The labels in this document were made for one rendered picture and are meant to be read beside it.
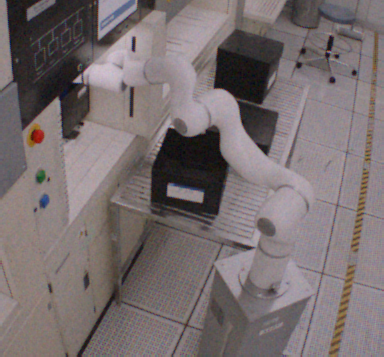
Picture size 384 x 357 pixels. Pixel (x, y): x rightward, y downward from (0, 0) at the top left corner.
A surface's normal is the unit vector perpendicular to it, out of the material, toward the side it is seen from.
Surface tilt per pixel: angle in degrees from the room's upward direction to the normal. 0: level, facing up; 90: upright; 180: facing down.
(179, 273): 0
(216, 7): 90
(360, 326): 0
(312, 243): 0
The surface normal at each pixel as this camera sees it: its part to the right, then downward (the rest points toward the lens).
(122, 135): 0.09, -0.76
